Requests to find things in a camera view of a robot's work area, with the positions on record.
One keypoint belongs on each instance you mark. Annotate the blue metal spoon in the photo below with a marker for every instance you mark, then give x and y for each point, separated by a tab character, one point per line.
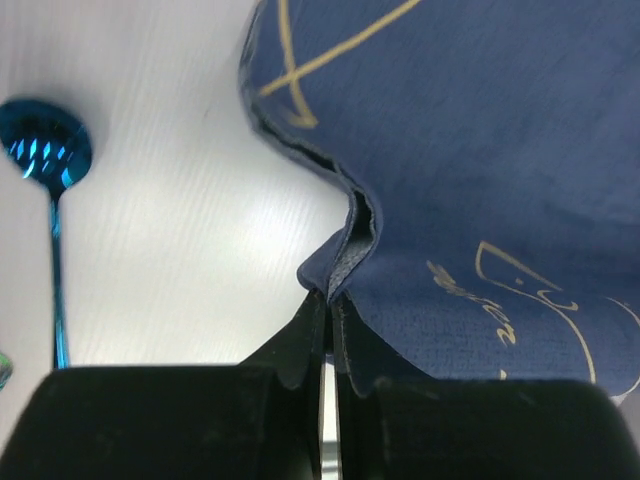
52	147

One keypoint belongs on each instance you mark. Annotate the blue cloth placemat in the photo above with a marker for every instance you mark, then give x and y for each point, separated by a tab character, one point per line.
490	154

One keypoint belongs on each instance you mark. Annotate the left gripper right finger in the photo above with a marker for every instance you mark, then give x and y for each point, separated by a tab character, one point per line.
395	422

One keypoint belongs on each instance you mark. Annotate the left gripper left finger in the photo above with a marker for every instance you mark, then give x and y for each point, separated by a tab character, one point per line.
259	419

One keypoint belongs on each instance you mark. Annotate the iridescent metal fork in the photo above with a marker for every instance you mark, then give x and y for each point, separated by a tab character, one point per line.
6	370

